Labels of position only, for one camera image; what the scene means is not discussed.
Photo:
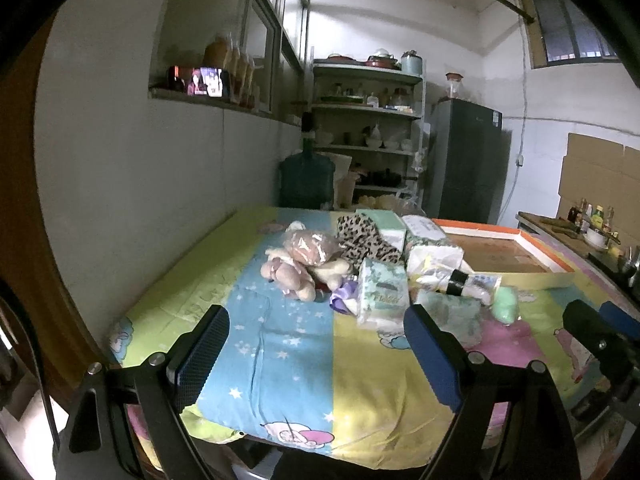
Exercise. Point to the floral tissue pack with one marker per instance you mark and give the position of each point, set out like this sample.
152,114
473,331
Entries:
423,231

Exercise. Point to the blue water jug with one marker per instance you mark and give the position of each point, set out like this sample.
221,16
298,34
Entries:
306,178

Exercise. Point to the mint green box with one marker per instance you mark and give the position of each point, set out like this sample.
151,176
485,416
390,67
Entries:
389,225

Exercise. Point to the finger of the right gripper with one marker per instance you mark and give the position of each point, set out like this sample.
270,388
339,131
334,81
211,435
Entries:
622,322

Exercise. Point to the green tissue pack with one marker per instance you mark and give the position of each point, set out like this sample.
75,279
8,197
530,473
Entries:
382,296

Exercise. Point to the cardboard sheets on wall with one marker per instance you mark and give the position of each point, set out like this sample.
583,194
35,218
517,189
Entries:
603,173

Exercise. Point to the colourful cartoon bed sheet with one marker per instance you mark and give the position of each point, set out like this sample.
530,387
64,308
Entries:
291,372

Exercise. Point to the dark green refrigerator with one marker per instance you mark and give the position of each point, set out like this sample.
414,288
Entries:
467,161

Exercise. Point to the phone with lit screen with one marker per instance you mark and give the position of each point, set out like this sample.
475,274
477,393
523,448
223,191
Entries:
209,81

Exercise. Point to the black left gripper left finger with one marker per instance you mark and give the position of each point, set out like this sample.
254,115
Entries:
193,356

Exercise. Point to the light blue pot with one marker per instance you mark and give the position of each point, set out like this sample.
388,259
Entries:
411,63

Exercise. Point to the leopard print cloth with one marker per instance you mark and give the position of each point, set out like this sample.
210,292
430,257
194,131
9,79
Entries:
359,239

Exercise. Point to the pink dress plush doll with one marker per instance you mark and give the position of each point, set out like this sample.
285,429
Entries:
290,276

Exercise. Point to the yellow cap bottle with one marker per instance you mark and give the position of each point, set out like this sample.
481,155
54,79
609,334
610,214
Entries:
597,218

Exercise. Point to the glass jar on fridge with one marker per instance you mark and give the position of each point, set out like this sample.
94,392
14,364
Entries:
454,85

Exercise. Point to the metal kitchen shelf rack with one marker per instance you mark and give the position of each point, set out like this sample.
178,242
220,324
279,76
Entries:
370,116

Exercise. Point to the wooden kitchen counter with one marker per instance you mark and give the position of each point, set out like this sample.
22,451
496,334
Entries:
614,259

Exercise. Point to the plastic bagged soft item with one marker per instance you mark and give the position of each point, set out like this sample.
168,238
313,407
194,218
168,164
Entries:
310,247

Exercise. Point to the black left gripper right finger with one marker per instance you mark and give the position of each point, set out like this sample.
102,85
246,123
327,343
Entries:
439,354

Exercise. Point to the white bowl on counter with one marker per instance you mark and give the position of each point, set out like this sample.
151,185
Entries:
596,239

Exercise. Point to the cream plush toy purple dress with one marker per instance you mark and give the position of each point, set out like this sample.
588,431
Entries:
336,276

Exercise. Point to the pale green soft object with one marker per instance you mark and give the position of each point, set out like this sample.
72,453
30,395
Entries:
505,308

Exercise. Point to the barred window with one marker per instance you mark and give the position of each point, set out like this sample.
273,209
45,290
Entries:
560,34

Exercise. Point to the amber liquid bottle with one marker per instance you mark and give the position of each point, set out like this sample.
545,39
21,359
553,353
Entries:
218,53

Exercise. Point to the orange rimmed cardboard tray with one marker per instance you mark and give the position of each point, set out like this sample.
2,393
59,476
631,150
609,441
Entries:
520,259

